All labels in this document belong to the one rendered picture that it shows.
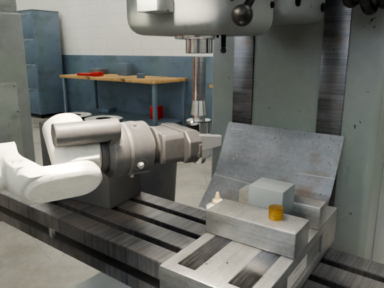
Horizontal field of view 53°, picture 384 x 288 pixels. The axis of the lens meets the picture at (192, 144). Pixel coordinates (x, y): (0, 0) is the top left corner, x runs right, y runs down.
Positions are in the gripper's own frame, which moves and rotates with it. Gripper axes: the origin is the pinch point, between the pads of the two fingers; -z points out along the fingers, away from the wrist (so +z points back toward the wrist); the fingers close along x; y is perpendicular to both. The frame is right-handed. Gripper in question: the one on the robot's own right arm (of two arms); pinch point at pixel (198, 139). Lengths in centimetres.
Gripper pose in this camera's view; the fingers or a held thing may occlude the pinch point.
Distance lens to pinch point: 71.0
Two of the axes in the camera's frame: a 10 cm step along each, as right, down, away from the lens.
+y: -0.1, 9.7, 2.4
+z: -8.5, 1.2, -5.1
